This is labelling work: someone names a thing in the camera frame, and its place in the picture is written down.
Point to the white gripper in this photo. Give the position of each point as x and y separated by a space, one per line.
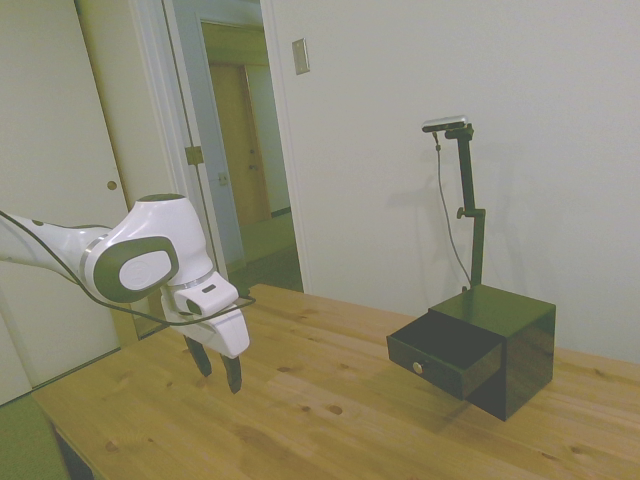
227 330

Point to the black wooden drawer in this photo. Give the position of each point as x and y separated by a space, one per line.
440 345

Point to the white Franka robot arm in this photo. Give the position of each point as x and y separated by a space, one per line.
150 225

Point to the round metal drawer knob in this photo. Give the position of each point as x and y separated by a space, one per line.
417 368

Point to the black wooden drawer cabinet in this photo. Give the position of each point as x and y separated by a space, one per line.
525 345

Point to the brass strike plate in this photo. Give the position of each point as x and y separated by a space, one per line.
222 178

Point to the brass door hinge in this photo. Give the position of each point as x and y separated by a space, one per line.
194 155

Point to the brown wooden door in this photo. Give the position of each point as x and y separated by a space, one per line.
240 150

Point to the white sliding door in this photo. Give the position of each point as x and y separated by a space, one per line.
50 125

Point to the white door frame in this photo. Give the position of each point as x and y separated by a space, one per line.
287 150

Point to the black camera stand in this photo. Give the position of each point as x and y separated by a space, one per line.
472 200

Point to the metal wall switch plate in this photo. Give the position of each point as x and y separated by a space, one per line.
300 57

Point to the silver camera on stand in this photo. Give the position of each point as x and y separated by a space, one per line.
445 123

